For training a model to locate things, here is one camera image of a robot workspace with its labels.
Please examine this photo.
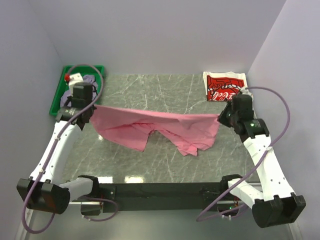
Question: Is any pink t-shirt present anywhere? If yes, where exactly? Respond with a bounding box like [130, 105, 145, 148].
[90, 105, 220, 156]

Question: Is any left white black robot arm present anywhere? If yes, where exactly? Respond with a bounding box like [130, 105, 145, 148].
[16, 82, 100, 214]

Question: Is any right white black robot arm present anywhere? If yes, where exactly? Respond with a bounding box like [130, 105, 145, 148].
[218, 94, 306, 228]

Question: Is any lavender t-shirt in bin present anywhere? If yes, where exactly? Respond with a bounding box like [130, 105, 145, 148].
[60, 74, 98, 108]

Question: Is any green plastic bin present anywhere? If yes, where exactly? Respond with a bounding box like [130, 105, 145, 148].
[49, 65, 106, 117]

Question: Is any folded red white Coca-Cola t-shirt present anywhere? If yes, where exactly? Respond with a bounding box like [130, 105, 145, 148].
[202, 71, 248, 102]

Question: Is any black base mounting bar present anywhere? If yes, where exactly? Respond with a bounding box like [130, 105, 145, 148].
[80, 182, 224, 211]

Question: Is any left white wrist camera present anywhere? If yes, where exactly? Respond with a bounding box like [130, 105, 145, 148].
[64, 73, 84, 93]

